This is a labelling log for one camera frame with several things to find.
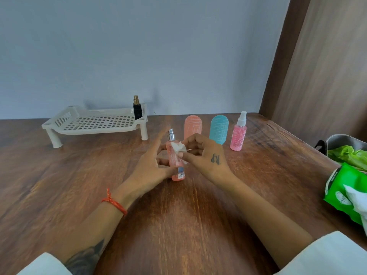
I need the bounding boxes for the white sleeve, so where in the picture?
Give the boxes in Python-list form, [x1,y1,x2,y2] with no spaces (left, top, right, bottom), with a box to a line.
[17,252,73,275]
[275,231,367,275]

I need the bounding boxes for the white right sleeve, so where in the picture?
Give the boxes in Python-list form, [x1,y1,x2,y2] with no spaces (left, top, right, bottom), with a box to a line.
[275,231,367,275]

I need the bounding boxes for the person's left forearm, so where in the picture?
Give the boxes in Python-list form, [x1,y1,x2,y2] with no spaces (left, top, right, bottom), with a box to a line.
[57,184,138,275]

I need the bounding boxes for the white left sleeve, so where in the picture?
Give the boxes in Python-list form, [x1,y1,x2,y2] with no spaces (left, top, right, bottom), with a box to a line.
[17,252,73,275]

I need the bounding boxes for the green plastic bin liner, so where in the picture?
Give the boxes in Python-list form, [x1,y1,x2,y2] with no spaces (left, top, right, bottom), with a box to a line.
[327,145,367,171]

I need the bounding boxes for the orange perfume spray bottle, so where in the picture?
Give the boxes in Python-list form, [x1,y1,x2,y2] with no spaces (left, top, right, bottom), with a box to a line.
[166,129,186,181]

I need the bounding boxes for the person's right forearm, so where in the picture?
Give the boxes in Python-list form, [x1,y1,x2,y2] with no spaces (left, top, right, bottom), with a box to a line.
[219,177,314,269]

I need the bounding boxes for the black perfume bottle gold sprayer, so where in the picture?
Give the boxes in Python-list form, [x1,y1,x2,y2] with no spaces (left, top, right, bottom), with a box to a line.
[133,95,143,121]

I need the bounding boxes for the green wet wipes packet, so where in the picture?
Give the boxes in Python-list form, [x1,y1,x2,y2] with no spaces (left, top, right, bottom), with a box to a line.
[324,163,367,226]

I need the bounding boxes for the teal capsule-shaped bottle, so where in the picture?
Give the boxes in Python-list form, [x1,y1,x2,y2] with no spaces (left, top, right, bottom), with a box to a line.
[209,115,229,145]

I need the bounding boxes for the white plastic slotted rack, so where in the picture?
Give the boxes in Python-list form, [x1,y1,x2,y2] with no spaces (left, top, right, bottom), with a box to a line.
[41,104,149,149]

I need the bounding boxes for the red thread bracelet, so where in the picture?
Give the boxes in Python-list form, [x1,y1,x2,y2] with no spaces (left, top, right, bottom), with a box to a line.
[101,188,128,217]

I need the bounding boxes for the grey waste bin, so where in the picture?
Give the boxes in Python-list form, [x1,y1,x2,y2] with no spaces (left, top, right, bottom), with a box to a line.
[314,134,367,172]

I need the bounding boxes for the person's right hand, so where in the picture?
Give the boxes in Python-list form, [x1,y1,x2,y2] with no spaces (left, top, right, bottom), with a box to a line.
[178,133,236,188]

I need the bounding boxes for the white wipe sticking from packet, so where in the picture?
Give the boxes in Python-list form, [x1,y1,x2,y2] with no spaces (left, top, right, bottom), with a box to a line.
[343,184,367,236]

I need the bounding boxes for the salmon capsule-shaped bottle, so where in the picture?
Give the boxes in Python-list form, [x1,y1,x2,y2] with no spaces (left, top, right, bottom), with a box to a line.
[184,115,202,141]

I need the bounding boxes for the white wet wipe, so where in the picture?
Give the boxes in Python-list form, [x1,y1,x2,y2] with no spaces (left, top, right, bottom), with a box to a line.
[171,142,189,165]

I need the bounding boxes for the person's left hand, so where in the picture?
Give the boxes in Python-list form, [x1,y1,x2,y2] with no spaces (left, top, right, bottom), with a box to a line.
[122,128,180,204]

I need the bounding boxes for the brown wooden door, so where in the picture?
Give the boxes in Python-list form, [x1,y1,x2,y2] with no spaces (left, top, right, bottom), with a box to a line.
[259,0,367,146]

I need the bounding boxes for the pink spray bottle white nozzle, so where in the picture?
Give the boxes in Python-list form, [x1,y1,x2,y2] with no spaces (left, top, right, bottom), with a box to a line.
[230,111,247,151]

